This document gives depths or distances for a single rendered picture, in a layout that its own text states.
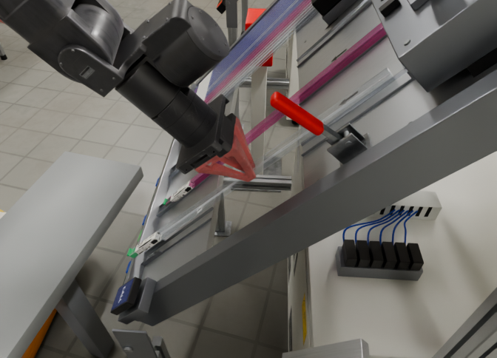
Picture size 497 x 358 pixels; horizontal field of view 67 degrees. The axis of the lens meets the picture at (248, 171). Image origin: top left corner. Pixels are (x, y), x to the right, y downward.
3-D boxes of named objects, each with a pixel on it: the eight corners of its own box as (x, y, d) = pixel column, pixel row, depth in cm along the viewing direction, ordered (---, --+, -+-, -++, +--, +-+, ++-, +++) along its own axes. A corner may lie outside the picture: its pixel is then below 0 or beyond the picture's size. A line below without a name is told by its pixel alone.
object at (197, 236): (146, 307, 62) (129, 300, 60) (205, 92, 109) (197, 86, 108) (217, 266, 52) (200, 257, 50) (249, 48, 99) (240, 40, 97)
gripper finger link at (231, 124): (271, 149, 51) (225, 103, 47) (272, 186, 46) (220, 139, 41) (235, 171, 55) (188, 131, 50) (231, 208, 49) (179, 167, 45)
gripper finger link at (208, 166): (271, 143, 52) (226, 99, 47) (272, 180, 47) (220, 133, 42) (236, 166, 55) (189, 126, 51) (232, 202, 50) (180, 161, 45)
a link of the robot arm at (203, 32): (75, 13, 40) (50, 63, 35) (139, -65, 34) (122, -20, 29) (163, 80, 47) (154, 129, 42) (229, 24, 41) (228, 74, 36)
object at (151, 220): (154, 315, 64) (117, 299, 61) (209, 100, 111) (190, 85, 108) (159, 313, 63) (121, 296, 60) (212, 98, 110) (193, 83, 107)
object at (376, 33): (168, 208, 72) (163, 204, 72) (170, 202, 73) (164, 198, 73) (404, 20, 45) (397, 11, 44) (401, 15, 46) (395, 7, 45)
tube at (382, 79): (133, 259, 65) (128, 256, 65) (135, 252, 66) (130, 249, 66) (395, 80, 39) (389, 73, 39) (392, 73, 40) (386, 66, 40)
